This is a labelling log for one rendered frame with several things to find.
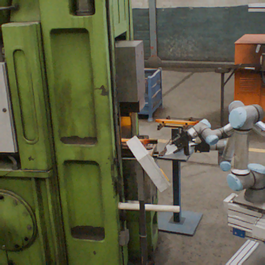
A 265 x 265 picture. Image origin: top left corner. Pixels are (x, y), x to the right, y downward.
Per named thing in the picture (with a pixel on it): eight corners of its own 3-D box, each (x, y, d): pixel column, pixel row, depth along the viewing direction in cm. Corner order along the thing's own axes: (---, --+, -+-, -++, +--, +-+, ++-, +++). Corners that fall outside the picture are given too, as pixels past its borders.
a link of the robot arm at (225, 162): (252, 111, 311) (232, 174, 328) (249, 107, 321) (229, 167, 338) (235, 107, 311) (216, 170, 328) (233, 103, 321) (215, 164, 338)
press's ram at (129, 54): (147, 89, 360) (145, 38, 346) (138, 102, 324) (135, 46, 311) (96, 89, 368) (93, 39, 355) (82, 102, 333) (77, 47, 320)
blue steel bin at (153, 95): (163, 107, 792) (162, 66, 767) (152, 121, 721) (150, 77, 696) (100, 105, 827) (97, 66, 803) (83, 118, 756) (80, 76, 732)
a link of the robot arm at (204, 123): (210, 123, 302) (203, 116, 307) (197, 133, 302) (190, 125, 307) (213, 129, 308) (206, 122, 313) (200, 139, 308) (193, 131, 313)
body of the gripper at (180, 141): (170, 138, 309) (184, 128, 309) (176, 147, 312) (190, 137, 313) (173, 142, 302) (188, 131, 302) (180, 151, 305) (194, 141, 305)
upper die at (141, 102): (144, 104, 350) (144, 93, 347) (139, 112, 332) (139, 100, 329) (93, 104, 359) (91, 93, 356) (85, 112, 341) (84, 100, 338)
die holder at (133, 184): (158, 189, 389) (157, 141, 374) (151, 211, 354) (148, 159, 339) (96, 186, 401) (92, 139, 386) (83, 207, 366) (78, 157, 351)
